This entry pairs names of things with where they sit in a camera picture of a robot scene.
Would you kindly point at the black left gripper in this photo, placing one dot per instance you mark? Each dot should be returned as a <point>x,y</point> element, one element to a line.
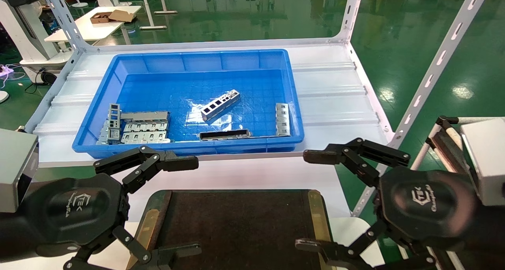
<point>75,211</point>

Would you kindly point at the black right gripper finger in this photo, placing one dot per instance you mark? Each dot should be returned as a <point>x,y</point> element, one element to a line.
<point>321,155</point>

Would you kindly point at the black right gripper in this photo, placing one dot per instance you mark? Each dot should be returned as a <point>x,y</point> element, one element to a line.
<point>426,207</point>

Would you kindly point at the silver bracket with square holes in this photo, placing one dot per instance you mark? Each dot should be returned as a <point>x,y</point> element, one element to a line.
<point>220,104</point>

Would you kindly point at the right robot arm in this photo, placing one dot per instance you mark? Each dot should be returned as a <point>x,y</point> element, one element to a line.
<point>489,238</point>

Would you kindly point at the black container tray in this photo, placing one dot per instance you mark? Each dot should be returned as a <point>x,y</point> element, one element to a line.
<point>236,230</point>

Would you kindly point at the white slotted metal shelf rack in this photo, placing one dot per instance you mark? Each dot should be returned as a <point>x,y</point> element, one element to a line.
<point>335,100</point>

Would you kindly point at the clear plastic film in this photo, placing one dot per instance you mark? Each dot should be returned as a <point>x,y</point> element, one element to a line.
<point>211,116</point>

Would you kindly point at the blue plastic bin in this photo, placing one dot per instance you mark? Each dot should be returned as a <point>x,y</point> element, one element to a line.
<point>177,92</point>

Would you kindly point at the white background table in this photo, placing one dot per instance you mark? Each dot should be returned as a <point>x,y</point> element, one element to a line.
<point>90,29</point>

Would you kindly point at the open cardboard box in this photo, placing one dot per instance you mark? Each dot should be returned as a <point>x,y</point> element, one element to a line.
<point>103,17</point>

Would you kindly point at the white desk with legs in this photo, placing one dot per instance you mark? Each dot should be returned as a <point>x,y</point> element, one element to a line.
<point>148,6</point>

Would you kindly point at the white background machine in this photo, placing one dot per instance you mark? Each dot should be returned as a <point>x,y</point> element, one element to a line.
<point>27,37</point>

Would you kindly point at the silver slotted metal bracket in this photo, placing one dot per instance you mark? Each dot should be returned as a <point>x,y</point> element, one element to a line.
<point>283,120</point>

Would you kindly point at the dark long metal bracket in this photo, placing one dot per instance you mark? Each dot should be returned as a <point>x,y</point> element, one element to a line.
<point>225,134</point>

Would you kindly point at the small grey metal bracket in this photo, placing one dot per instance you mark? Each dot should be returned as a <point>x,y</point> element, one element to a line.
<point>103,134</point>

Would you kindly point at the white tube frame cart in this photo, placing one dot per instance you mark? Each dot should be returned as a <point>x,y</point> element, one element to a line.
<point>424,151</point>

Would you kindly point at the grey upright perforated bracket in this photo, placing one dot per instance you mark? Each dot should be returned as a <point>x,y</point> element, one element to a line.
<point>114,122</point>

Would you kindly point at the black tube bracket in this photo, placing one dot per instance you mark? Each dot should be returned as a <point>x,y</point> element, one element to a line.
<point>444,144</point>

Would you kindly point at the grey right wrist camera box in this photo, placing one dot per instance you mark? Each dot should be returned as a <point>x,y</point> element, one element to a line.
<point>487,159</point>

